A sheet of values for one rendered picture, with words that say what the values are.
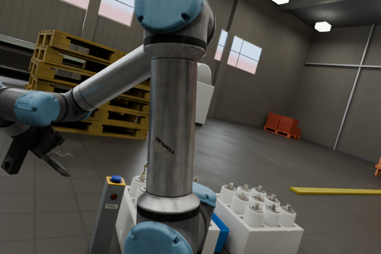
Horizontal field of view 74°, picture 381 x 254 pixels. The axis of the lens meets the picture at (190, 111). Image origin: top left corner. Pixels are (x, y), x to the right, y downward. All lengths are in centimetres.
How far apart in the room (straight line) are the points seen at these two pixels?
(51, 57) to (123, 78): 222
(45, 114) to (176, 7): 37
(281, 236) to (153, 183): 115
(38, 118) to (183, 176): 33
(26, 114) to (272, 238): 125
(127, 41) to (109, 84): 786
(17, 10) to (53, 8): 83
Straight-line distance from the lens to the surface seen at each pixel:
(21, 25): 814
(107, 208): 112
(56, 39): 280
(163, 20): 42
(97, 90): 66
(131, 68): 62
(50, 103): 63
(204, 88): 618
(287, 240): 158
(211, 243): 128
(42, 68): 283
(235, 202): 148
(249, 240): 139
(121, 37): 845
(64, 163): 86
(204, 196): 58
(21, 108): 63
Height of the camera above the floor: 74
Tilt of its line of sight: 4 degrees down
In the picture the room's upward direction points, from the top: 15 degrees clockwise
